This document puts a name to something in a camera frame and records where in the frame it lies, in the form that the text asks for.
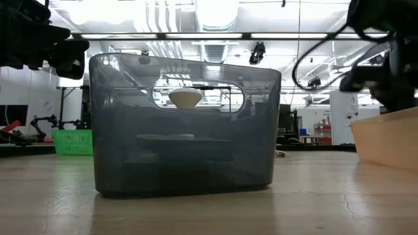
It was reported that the red shelf rack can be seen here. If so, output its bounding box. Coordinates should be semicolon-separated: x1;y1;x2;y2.
313;123;332;145

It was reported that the grey translucent plastic bin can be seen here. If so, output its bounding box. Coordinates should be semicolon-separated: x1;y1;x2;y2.
88;52;282;199

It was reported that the red bar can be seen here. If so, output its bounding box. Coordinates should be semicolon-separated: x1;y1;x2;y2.
0;119;21;133

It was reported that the green plastic basket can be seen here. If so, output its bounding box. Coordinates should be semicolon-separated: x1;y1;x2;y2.
51;129;94;157

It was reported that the black wall screen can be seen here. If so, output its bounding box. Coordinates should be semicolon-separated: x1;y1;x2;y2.
0;104;29;127

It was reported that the white box on black stand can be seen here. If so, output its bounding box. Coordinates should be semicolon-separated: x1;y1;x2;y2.
56;65;86;130

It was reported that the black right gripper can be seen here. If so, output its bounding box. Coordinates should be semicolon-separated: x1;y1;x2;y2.
339;32;418;114

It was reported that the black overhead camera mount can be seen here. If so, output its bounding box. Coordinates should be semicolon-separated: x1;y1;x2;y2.
249;41;266;65

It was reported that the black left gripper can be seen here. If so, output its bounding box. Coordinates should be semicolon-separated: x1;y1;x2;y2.
0;0;91;81

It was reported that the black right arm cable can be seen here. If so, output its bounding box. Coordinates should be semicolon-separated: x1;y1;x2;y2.
291;31;393;93

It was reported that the orange translucent plastic bin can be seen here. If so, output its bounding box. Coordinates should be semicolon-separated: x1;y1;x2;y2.
351;106;418;173

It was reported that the black monitor on stand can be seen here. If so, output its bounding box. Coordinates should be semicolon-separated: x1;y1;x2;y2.
276;103;298;135

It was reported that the black ceiling camera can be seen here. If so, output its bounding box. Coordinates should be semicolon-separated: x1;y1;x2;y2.
306;76;323;89

